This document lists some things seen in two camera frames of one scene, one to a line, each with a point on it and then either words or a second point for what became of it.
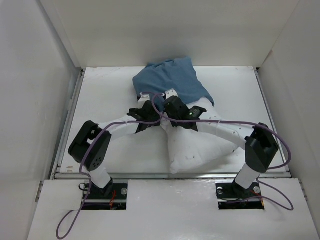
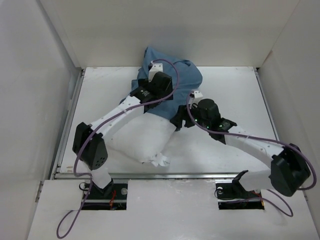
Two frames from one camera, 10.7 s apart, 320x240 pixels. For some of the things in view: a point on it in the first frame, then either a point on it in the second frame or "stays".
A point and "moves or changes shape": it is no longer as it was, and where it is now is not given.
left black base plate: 113,197 stays
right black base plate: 231,196 stays
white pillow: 184,148 -> 144,138
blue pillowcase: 177,74 moves or changes shape
